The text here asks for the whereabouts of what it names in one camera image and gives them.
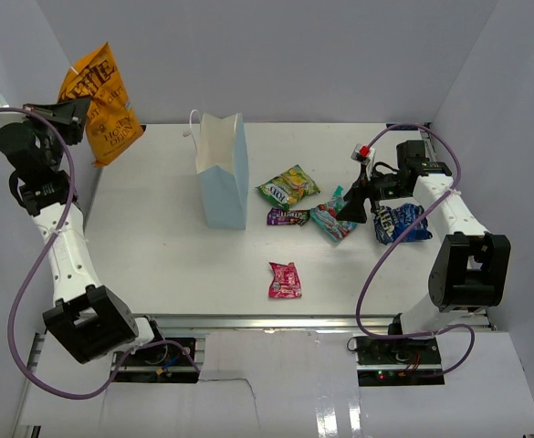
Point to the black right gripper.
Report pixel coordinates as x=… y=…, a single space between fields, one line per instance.
x=354 y=210

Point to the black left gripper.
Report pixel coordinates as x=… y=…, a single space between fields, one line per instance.
x=72 y=112

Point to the teal Fox's candy bag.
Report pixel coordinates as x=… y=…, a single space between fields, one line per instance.
x=325 y=216

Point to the orange Kettle chips bag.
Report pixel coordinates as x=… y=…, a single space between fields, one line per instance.
x=112 y=125

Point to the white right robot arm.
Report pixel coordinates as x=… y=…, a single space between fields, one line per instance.
x=414 y=201

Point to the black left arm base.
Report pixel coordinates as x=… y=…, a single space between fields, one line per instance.
x=162 y=365

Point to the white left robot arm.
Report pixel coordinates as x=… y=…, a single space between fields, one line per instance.
x=86 y=318

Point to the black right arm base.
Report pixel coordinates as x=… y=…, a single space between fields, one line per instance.
x=396 y=363

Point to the blue snack bag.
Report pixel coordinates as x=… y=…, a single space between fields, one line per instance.
x=390 y=223

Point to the green yellow Fox's candy bag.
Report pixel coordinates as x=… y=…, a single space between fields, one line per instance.
x=288 y=188

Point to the light blue paper bag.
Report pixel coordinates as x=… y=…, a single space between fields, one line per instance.
x=221 y=161

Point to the purple Skittles packet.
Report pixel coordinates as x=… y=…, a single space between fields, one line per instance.
x=280 y=217

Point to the red pink candy packet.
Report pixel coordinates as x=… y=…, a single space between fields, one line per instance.
x=286 y=283

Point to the blue label right corner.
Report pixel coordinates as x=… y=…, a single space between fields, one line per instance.
x=401 y=126

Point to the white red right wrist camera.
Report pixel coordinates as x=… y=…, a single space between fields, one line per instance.
x=363 y=154

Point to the aluminium front frame rail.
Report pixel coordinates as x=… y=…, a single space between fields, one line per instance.
x=339 y=323

